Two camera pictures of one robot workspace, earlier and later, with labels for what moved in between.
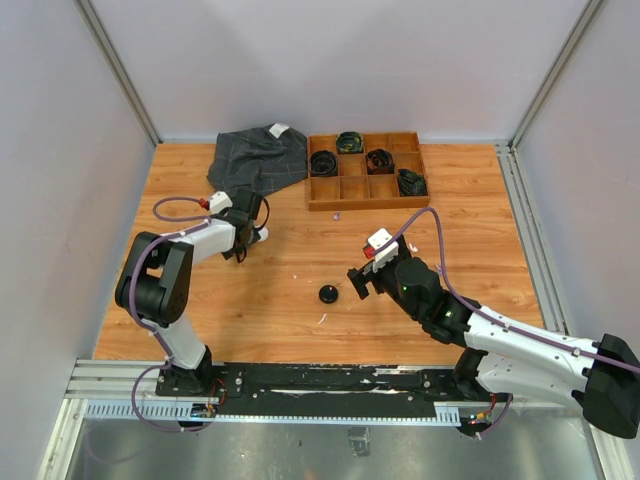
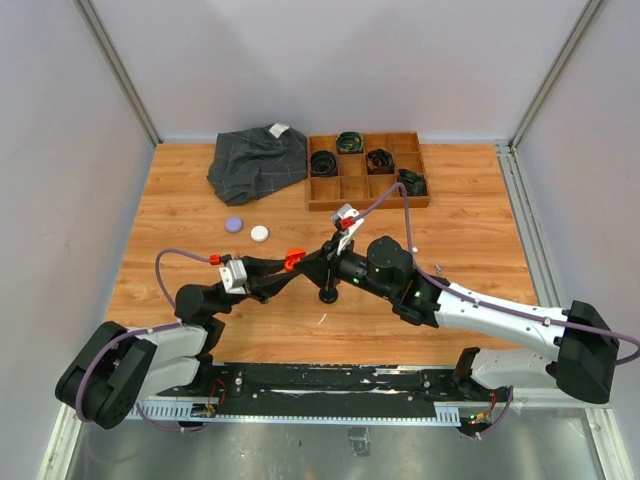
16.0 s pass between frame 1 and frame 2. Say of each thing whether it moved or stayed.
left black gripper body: moved
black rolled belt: stayed
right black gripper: moved
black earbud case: stayed
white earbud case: stayed
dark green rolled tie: stayed
